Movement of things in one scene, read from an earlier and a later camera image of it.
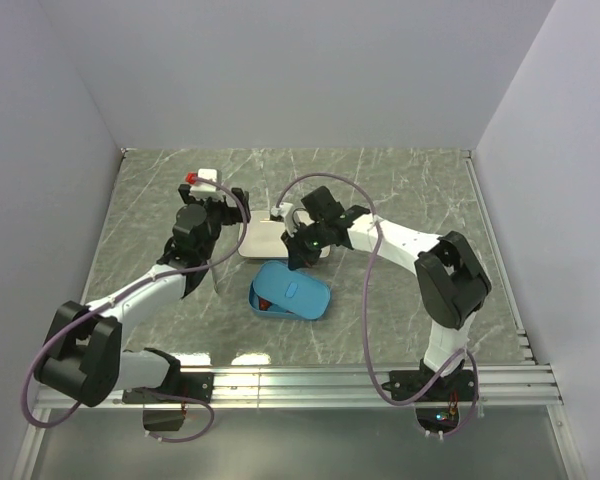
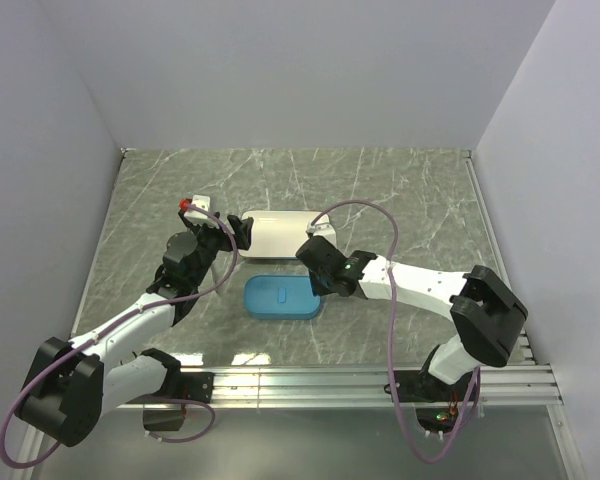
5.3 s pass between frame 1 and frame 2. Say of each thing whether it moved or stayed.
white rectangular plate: stayed
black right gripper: moved
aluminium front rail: stayed
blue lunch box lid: moved
